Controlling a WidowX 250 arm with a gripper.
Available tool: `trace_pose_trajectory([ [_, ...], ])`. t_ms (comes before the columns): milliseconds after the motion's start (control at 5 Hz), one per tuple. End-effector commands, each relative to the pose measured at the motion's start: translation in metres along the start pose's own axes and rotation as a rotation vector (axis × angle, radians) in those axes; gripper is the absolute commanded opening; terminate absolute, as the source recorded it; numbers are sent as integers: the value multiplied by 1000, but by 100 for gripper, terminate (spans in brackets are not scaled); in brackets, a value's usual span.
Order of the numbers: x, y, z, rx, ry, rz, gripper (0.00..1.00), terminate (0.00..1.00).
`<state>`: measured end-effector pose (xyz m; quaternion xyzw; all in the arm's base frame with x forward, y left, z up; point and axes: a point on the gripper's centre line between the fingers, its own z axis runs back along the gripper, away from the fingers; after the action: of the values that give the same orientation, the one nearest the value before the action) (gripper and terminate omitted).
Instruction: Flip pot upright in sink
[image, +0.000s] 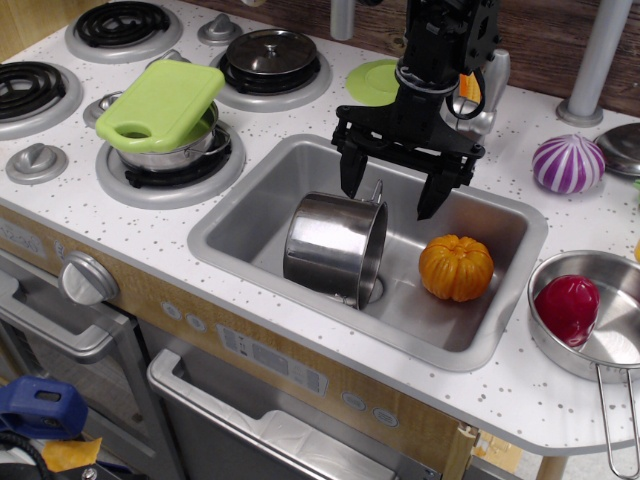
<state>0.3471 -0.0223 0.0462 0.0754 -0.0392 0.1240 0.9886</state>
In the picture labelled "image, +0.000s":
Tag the green plastic cutting board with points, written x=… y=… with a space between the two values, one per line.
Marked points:
x=163 y=109

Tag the green plastic plate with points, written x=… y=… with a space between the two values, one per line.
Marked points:
x=373 y=83

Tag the grey toy faucet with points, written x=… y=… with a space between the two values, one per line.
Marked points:
x=474 y=110

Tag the grey stove knob left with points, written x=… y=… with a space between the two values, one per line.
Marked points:
x=36 y=164

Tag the steel pot lid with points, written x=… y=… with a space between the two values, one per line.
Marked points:
x=271 y=52

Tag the grey stove knob back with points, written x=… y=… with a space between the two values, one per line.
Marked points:
x=219 y=32

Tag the grey support pole back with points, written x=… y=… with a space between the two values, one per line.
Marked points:
x=342 y=19

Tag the yellow tape piece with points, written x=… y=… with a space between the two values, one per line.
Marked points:
x=63 y=455

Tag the black coil burner back left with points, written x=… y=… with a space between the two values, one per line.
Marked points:
x=123 y=32

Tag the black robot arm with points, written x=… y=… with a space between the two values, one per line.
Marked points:
x=444 y=40

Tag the black coil burner far left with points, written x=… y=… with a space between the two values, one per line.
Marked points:
x=36 y=96

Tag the grey stove knob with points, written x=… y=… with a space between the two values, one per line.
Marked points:
x=219 y=32
x=96 y=109
x=36 y=164

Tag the black coil burner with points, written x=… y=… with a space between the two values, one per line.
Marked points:
x=123 y=32
x=36 y=96

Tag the blue clamp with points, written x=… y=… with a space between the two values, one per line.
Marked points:
x=40 y=408

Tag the burner under lidded pot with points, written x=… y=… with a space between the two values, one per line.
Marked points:
x=270 y=94

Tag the grey oven knob front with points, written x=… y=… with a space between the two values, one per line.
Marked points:
x=85 y=281

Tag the grey support pole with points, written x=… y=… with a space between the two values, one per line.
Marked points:
x=342 y=19
x=581 y=109

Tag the steel frying pan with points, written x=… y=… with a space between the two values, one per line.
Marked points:
x=611 y=354

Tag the burner under front pot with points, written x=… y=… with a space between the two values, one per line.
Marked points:
x=213 y=173

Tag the orange toy pumpkin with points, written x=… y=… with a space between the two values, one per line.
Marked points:
x=456 y=268

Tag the dishwasher door handle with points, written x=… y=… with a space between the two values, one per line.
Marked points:
x=233 y=428

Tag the grey stove knob middle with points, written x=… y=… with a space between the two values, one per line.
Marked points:
x=96 y=109

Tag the purple striped toy onion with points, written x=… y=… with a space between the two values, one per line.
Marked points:
x=568 y=164

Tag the red toy pepper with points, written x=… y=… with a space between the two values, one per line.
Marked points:
x=568 y=306

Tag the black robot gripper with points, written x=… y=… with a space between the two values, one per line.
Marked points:
x=409 y=132

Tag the grey support pole right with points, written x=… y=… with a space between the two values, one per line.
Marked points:
x=581 y=109

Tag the oven door handle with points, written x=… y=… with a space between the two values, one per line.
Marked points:
x=84 y=334

